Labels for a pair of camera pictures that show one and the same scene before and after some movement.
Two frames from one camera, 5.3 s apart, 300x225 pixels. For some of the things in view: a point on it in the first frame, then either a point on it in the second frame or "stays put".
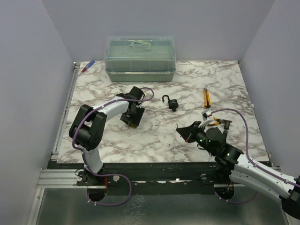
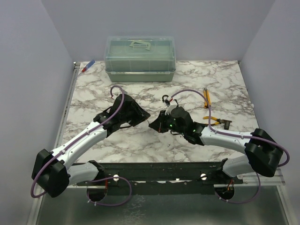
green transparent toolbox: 140,58 stays put
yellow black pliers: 218,122 stays put
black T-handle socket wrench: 226,125 stays put
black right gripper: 187,132 → 159,124
